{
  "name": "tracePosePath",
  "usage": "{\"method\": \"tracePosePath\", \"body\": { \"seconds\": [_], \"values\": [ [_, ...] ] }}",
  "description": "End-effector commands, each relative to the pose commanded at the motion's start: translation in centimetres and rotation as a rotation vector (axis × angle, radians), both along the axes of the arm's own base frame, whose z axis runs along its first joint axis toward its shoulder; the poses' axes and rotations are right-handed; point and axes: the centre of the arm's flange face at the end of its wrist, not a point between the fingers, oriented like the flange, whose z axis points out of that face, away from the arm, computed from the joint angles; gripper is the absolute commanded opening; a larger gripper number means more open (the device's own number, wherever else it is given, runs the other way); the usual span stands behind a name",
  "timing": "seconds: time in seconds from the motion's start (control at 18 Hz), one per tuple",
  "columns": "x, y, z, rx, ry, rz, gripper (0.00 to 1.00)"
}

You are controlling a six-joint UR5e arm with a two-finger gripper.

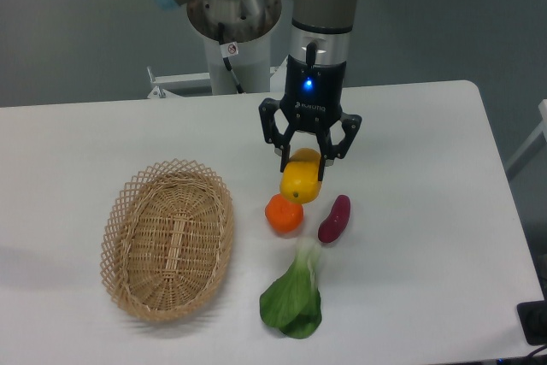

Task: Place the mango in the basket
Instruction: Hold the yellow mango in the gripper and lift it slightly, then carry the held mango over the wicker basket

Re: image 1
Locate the purple sweet potato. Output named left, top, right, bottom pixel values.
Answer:
left=317, top=195, right=351, bottom=244

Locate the green bok choy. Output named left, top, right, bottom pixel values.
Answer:
left=259, top=238, right=322, bottom=339

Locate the white furniture leg right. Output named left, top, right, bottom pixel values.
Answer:
left=504, top=99, right=546, bottom=181

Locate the orange tangerine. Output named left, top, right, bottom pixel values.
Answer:
left=264, top=194, right=304, bottom=235

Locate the black device at table edge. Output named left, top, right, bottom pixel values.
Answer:
left=516, top=300, right=546, bottom=345

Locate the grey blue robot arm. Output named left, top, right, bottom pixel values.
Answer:
left=155, top=0, right=362, bottom=167

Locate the woven wicker basket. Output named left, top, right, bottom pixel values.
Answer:
left=100, top=159, right=234, bottom=321

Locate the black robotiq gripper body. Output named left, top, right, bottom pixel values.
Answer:
left=279, top=56, right=346, bottom=133

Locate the white metal base frame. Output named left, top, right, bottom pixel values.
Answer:
left=146, top=62, right=286, bottom=99

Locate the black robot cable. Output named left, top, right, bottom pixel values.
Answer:
left=215, top=21, right=245, bottom=95

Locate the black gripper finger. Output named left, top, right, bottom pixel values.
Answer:
left=315, top=113, right=362, bottom=182
left=259, top=98, right=295, bottom=173

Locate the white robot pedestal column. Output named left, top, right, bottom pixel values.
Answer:
left=203, top=35, right=271, bottom=95

